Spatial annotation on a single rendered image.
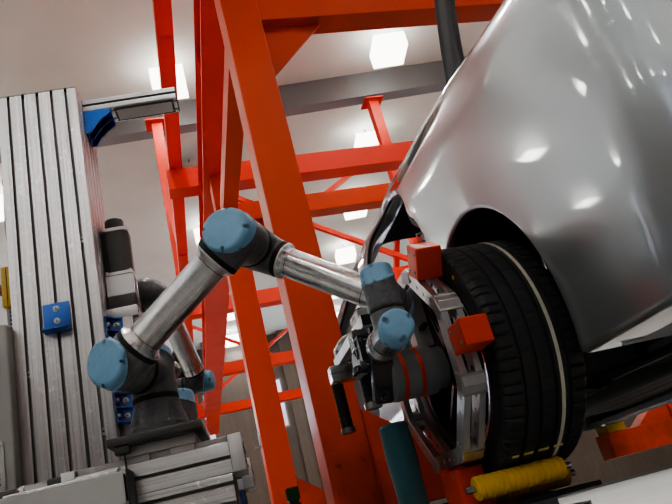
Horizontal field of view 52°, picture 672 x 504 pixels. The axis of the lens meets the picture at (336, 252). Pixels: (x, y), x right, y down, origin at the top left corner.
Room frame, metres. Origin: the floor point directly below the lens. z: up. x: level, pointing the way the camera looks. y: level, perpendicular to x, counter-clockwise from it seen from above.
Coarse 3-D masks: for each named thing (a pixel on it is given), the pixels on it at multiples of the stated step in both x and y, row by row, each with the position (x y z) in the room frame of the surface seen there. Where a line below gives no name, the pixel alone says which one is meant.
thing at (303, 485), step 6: (300, 480) 4.27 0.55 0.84; (300, 486) 4.27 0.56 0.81; (306, 486) 4.28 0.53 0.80; (312, 486) 4.29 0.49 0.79; (300, 492) 4.27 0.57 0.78; (306, 492) 4.28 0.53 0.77; (312, 492) 4.28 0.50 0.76; (318, 492) 4.29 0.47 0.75; (324, 492) 4.30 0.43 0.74; (306, 498) 4.27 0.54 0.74; (312, 498) 4.28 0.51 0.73; (318, 498) 4.29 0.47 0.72; (324, 498) 4.30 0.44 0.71
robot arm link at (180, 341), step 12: (144, 288) 2.17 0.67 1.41; (156, 288) 2.19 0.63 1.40; (144, 300) 2.18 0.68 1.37; (180, 336) 2.31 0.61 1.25; (180, 348) 2.34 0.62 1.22; (192, 348) 2.37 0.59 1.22; (180, 360) 2.38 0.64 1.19; (192, 360) 2.39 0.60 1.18; (192, 372) 2.41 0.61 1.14; (204, 372) 2.45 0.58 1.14; (192, 384) 2.45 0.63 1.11; (204, 384) 2.45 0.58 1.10
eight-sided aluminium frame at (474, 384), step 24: (408, 288) 1.90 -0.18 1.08; (432, 288) 1.80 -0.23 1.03; (456, 312) 1.70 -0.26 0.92; (456, 360) 1.69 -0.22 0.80; (456, 384) 1.72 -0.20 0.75; (480, 384) 1.70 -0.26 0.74; (408, 408) 2.17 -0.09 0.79; (480, 408) 1.75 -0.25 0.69; (432, 432) 2.13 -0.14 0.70; (480, 432) 1.80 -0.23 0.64; (432, 456) 2.05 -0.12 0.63; (456, 456) 1.86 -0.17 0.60; (480, 456) 1.85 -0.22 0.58
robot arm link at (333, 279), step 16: (272, 240) 1.58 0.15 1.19; (272, 256) 1.58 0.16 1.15; (288, 256) 1.58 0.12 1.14; (304, 256) 1.58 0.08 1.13; (272, 272) 1.61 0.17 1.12; (288, 272) 1.60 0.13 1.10; (304, 272) 1.58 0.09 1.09; (320, 272) 1.56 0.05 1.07; (336, 272) 1.56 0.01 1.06; (352, 272) 1.56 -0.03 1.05; (320, 288) 1.59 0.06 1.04; (336, 288) 1.56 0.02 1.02; (352, 288) 1.55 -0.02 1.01
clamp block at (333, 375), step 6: (330, 366) 2.03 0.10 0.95; (336, 366) 2.03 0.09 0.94; (342, 366) 2.04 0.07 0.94; (348, 366) 2.04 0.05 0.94; (330, 372) 2.04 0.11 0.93; (336, 372) 2.03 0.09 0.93; (342, 372) 2.04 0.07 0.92; (348, 372) 2.04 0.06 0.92; (330, 378) 2.05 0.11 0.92; (336, 378) 2.03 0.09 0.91; (342, 378) 2.04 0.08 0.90; (348, 378) 2.04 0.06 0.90; (354, 378) 2.06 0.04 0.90
